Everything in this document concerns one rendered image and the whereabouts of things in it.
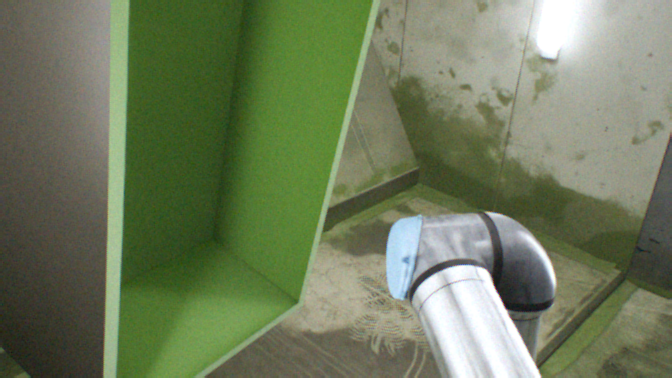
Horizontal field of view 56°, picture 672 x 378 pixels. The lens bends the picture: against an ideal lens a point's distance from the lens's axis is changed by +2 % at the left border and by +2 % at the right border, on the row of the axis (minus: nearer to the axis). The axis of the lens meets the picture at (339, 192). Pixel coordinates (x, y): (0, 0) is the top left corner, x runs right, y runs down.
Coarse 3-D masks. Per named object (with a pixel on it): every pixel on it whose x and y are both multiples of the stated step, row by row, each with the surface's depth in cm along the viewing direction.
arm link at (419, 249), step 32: (416, 224) 87; (448, 224) 88; (480, 224) 88; (416, 256) 84; (448, 256) 83; (480, 256) 86; (416, 288) 83; (448, 288) 80; (480, 288) 80; (448, 320) 77; (480, 320) 76; (448, 352) 75; (480, 352) 73; (512, 352) 73
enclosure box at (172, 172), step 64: (0, 0) 88; (64, 0) 79; (128, 0) 75; (192, 0) 130; (256, 0) 139; (320, 0) 129; (0, 64) 94; (64, 64) 84; (128, 64) 125; (192, 64) 139; (256, 64) 146; (320, 64) 134; (0, 128) 101; (64, 128) 89; (128, 128) 133; (192, 128) 149; (256, 128) 153; (320, 128) 140; (0, 192) 110; (64, 192) 96; (128, 192) 143; (192, 192) 161; (256, 192) 161; (320, 192) 147; (0, 256) 119; (64, 256) 103; (128, 256) 154; (192, 256) 171; (256, 256) 170; (0, 320) 130; (64, 320) 111; (128, 320) 148; (192, 320) 152; (256, 320) 156
